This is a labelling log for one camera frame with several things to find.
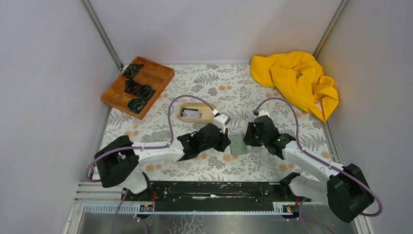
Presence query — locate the green card holder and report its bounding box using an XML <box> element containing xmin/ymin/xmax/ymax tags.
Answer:
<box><xmin>228</xmin><ymin>133</ymin><xmax>248</xmax><ymax>156</ymax></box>

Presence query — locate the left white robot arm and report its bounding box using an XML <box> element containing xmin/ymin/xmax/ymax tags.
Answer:
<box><xmin>92</xmin><ymin>113</ymin><xmax>230</xmax><ymax>200</ymax></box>

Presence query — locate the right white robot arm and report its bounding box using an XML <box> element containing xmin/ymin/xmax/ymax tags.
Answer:
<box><xmin>244</xmin><ymin>110</ymin><xmax>375</xmax><ymax>223</ymax></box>

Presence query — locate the beige oval tray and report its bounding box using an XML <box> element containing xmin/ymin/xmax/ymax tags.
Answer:
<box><xmin>179</xmin><ymin>102</ymin><xmax>214</xmax><ymax>123</ymax></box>

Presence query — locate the floral table mat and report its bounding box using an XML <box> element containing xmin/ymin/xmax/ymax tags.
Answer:
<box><xmin>101</xmin><ymin>65</ymin><xmax>334</xmax><ymax>181</ymax></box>

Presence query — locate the yellow cloth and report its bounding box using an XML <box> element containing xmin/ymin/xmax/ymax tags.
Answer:
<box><xmin>250</xmin><ymin>51</ymin><xmax>339</xmax><ymax>122</ymax></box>

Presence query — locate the orange compartment tray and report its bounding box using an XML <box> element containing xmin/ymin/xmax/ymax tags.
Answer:
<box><xmin>100</xmin><ymin>57</ymin><xmax>175</xmax><ymax>120</ymax></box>

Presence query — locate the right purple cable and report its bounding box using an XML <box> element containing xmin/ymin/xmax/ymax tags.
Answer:
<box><xmin>253</xmin><ymin>97</ymin><xmax>384</xmax><ymax>234</ymax></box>

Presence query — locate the purple cable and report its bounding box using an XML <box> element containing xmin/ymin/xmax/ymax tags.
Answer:
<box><xmin>253</xmin><ymin>97</ymin><xmax>384</xmax><ymax>234</ymax></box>
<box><xmin>84</xmin><ymin>94</ymin><xmax>217</xmax><ymax>234</ymax></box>

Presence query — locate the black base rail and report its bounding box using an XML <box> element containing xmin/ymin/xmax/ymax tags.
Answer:
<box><xmin>123</xmin><ymin>181</ymin><xmax>303</xmax><ymax>215</ymax></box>

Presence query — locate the black coiled strap middle right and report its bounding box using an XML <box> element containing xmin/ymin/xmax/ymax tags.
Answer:
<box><xmin>136</xmin><ymin>84</ymin><xmax>156</xmax><ymax>99</ymax></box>

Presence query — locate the black coiled strap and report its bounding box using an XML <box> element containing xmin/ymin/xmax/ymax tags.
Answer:
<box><xmin>124</xmin><ymin>80</ymin><xmax>140</xmax><ymax>96</ymax></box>
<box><xmin>122</xmin><ymin>64</ymin><xmax>145</xmax><ymax>80</ymax></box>
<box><xmin>127</xmin><ymin>98</ymin><xmax>145</xmax><ymax>114</ymax></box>
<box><xmin>136</xmin><ymin>84</ymin><xmax>156</xmax><ymax>99</ymax></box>

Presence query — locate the black coiled strap bottom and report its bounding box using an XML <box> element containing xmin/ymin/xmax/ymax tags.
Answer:
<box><xmin>127</xmin><ymin>98</ymin><xmax>145</xmax><ymax>114</ymax></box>

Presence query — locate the black coiled strap middle left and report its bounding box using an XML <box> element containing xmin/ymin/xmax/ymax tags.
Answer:
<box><xmin>124</xmin><ymin>80</ymin><xmax>140</xmax><ymax>96</ymax></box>

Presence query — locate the black coiled strap top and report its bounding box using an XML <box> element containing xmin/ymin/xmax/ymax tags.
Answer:
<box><xmin>122</xmin><ymin>64</ymin><xmax>145</xmax><ymax>80</ymax></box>

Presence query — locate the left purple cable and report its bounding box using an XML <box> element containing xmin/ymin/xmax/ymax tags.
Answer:
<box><xmin>84</xmin><ymin>94</ymin><xmax>217</xmax><ymax>234</ymax></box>

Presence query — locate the right aluminium frame post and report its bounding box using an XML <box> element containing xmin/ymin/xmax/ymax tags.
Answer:
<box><xmin>313</xmin><ymin>0</ymin><xmax>349</xmax><ymax>60</ymax></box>

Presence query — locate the aluminium frame post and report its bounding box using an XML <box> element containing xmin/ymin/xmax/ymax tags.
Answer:
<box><xmin>80</xmin><ymin>0</ymin><xmax>124</xmax><ymax>71</ymax></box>
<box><xmin>313</xmin><ymin>0</ymin><xmax>349</xmax><ymax>60</ymax></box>

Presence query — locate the left aluminium frame post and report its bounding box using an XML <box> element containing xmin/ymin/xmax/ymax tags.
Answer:
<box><xmin>80</xmin><ymin>0</ymin><xmax>124</xmax><ymax>71</ymax></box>

